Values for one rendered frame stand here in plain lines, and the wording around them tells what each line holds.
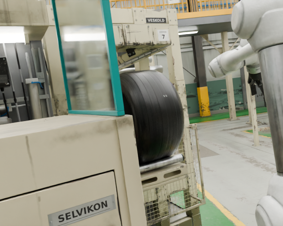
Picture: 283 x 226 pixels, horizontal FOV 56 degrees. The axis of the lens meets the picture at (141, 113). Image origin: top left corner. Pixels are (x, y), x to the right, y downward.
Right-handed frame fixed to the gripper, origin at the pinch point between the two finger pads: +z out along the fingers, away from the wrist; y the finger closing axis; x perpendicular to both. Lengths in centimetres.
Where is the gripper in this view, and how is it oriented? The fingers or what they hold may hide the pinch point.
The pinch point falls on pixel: (260, 98)
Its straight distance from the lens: 169.7
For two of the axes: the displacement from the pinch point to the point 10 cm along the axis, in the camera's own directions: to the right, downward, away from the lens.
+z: 3.8, 7.3, 5.7
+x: 9.0, -4.3, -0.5
